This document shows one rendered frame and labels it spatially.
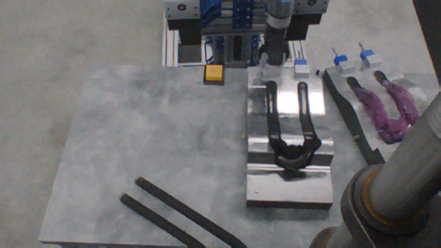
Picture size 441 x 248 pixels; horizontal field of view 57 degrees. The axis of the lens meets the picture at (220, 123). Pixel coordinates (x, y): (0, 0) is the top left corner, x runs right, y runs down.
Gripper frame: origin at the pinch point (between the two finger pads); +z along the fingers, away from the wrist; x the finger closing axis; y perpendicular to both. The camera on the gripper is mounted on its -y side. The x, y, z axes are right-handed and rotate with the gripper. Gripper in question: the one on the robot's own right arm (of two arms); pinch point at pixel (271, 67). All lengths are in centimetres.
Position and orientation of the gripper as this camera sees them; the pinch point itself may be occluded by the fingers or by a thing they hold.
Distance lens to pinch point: 146.5
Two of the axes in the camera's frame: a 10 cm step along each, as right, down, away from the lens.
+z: 0.0, 5.4, 8.4
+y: 0.4, -8.4, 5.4
